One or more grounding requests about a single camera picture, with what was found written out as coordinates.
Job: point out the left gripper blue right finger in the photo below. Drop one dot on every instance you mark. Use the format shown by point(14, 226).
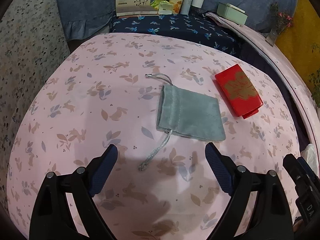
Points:
point(238, 182)

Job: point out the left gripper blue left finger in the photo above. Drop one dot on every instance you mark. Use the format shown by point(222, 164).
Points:
point(85, 183)

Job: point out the red gold box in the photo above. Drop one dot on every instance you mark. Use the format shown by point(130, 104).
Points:
point(239, 91)

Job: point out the grey drawstring pouch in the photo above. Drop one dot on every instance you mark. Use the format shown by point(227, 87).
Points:
point(185, 114)

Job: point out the white lined trash bin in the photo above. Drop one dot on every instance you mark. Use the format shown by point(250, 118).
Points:
point(310, 157)

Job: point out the pink dotted shelf cloth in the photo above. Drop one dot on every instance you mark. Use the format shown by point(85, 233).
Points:
point(285, 70)

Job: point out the green plant in white pot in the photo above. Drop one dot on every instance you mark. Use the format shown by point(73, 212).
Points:
point(314, 78)

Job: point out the pink rabbit print tablecloth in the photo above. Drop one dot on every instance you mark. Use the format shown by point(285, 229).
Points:
point(99, 96)

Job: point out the yellow curtain backdrop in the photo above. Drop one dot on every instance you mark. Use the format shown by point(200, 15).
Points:
point(300, 43)

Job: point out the navy floral cloth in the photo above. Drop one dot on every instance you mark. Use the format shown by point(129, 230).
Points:
point(198, 29)

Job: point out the glass vase with pink flowers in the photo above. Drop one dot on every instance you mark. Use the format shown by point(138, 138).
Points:
point(279, 21)

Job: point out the mint green box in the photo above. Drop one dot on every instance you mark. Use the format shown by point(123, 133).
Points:
point(232, 13)

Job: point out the green white small packet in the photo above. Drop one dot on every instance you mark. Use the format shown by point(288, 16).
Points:
point(163, 7)

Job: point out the small orange printed can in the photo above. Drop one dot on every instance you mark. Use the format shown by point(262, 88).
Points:
point(176, 6)

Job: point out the tall white bottle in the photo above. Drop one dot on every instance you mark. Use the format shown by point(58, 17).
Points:
point(185, 7)

